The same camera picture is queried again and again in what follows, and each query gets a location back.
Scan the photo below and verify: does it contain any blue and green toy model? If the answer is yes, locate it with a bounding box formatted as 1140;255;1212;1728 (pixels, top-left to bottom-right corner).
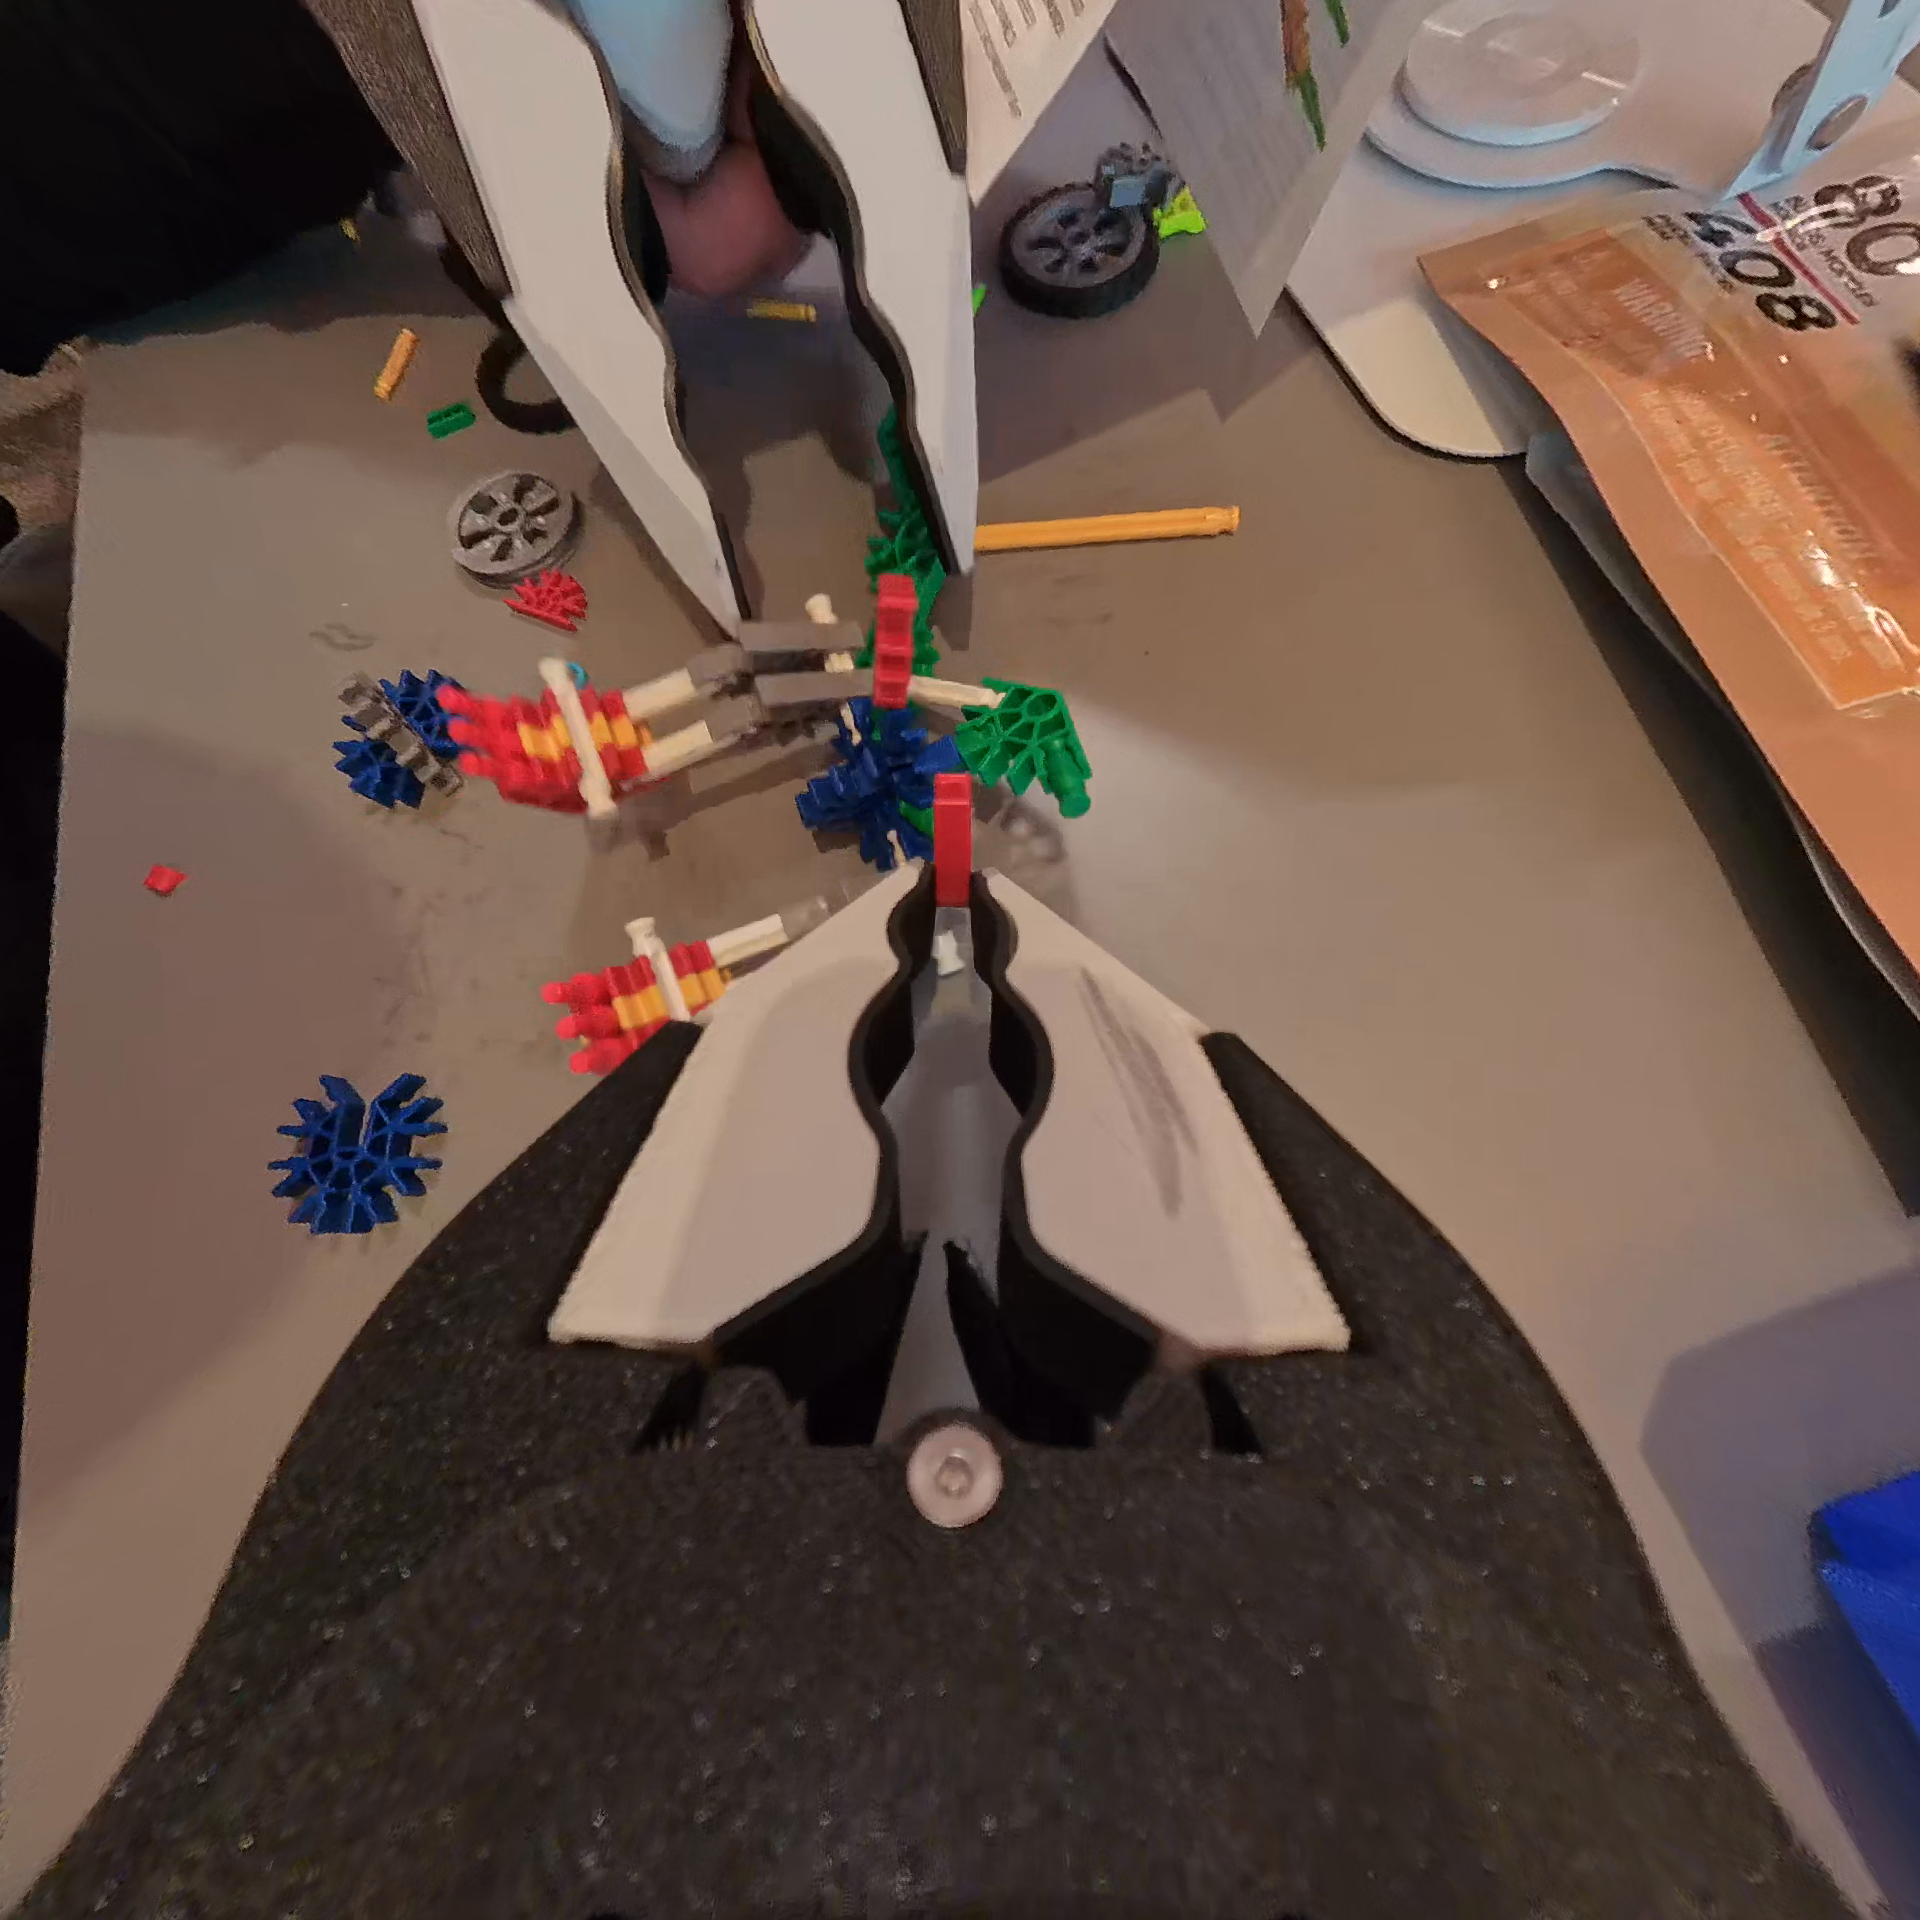
795;406;1098;880

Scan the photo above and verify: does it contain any blue snowflake connector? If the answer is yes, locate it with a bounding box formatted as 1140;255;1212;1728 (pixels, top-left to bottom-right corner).
268;1073;448;1236

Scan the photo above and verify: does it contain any black rubber tire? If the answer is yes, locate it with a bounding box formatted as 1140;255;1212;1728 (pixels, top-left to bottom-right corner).
478;337;578;436

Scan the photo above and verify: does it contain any brown toy parts bag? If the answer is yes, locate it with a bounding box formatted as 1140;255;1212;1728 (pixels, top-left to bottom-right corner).
1417;142;1920;993

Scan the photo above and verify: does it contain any white instruction booklet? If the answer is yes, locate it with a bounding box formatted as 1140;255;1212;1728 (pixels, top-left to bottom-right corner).
961;0;1420;337

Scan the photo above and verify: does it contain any white and pale blue stand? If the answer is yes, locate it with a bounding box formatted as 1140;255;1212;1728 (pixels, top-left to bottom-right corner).
1283;0;1920;459

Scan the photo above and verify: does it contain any blue and grey connector stack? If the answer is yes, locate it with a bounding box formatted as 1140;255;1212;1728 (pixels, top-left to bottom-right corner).
333;668;467;812

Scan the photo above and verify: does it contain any person's left hand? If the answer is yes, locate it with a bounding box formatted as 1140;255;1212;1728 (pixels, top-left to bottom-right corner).
645;128;827;298

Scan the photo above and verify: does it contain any red yellow claw toy assembly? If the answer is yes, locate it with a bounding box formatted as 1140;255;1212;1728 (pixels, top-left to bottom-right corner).
540;892;969;1075
435;592;874;819

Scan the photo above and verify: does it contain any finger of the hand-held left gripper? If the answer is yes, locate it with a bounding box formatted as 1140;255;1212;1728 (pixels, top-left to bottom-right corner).
409;0;747;630
747;0;984;577

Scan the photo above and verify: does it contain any blue plastic bin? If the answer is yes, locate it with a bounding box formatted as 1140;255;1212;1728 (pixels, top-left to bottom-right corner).
1808;1478;1920;1771

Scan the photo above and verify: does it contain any person's black clothed body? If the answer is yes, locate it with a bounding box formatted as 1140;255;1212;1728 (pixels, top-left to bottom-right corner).
0;496;74;1666

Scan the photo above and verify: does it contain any grey wheel hub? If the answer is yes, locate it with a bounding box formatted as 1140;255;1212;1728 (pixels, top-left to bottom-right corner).
448;470;586;586

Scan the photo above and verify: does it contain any toy wheel assembly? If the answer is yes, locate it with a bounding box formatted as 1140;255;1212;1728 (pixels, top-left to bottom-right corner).
997;142;1210;321

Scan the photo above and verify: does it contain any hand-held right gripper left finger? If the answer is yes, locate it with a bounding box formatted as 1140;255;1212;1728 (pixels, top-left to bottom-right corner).
544;867;929;1449

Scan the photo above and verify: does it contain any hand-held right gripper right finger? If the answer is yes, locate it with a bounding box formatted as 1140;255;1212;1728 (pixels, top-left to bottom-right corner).
968;871;1354;1449

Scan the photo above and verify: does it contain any long yellow rod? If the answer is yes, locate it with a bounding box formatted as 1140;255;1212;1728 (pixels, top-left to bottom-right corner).
976;506;1241;553

